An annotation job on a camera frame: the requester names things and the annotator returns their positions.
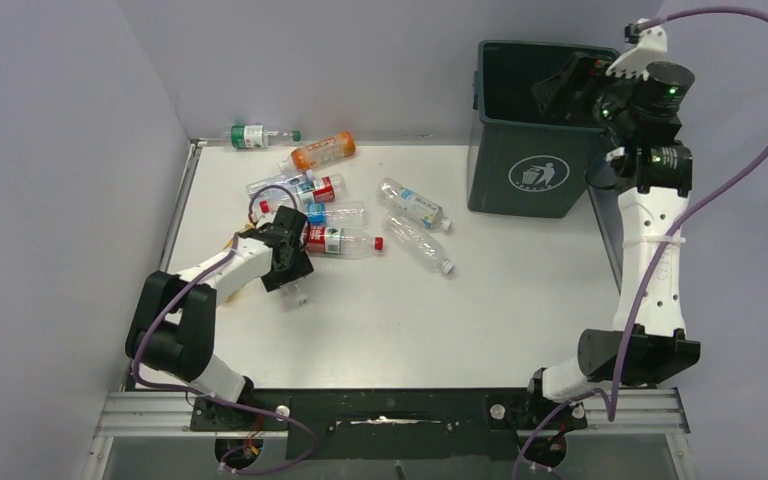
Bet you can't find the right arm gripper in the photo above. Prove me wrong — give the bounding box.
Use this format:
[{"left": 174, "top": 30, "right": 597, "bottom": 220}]
[{"left": 529, "top": 53, "right": 642, "bottom": 140}]

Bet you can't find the clear bottle dark green label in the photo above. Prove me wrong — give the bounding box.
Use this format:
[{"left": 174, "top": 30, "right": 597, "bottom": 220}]
[{"left": 281, "top": 282, "right": 309, "bottom": 307}]

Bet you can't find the clear bottle red label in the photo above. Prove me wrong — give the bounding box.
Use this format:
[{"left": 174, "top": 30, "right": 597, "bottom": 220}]
[{"left": 305, "top": 226, "right": 384, "bottom": 259}]

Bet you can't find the yellow juice bottle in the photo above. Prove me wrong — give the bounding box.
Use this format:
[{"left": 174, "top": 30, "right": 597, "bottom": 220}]
[{"left": 216, "top": 235, "right": 261, "bottom": 304}]

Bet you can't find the clear bottle blue white label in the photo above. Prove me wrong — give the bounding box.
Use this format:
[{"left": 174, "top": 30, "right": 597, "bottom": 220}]
[{"left": 304, "top": 201, "right": 367, "bottom": 228}]

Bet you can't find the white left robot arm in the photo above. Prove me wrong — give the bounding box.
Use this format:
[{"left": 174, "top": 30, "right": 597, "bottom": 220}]
[{"left": 125, "top": 207, "right": 314, "bottom": 405}]

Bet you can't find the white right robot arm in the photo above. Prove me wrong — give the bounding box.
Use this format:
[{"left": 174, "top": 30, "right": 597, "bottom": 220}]
[{"left": 522, "top": 53, "right": 701, "bottom": 427}]

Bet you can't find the dark green trash bin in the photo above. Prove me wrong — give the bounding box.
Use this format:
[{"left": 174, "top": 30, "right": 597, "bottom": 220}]
[{"left": 466, "top": 40, "right": 619, "bottom": 218}]

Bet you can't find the clear bottle blue cap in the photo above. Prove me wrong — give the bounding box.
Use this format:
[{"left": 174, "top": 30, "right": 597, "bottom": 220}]
[{"left": 245, "top": 170, "right": 315, "bottom": 197}]

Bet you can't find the bottle red blue label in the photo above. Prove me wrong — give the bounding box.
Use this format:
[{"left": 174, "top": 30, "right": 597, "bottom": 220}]
[{"left": 258, "top": 173, "right": 346, "bottom": 215}]

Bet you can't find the orange drink bottle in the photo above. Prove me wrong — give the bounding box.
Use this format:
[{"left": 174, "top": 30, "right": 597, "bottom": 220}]
[{"left": 278, "top": 131, "right": 356, "bottom": 173}]

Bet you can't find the crushed clear unlabelled bottle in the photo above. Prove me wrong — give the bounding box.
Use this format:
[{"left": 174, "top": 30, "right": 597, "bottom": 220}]
[{"left": 382, "top": 213, "right": 455, "bottom": 275}]

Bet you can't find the clear bottle green cap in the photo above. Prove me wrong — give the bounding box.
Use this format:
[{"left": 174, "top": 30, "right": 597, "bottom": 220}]
[{"left": 219, "top": 124, "right": 302, "bottom": 150}]

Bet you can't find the clear bottle blue stripe label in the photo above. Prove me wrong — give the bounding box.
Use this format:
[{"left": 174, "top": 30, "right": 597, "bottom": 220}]
[{"left": 376, "top": 177, "right": 452, "bottom": 232}]

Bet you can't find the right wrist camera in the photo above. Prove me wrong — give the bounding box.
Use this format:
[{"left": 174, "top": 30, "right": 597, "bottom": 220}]
[{"left": 605, "top": 18, "right": 668, "bottom": 81}]

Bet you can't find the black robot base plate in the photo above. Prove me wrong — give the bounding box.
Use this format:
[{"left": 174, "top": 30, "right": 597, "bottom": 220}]
[{"left": 190, "top": 387, "right": 588, "bottom": 460}]

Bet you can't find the aluminium table frame rail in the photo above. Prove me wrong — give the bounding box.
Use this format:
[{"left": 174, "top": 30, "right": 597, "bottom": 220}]
[{"left": 83, "top": 387, "right": 696, "bottom": 479}]

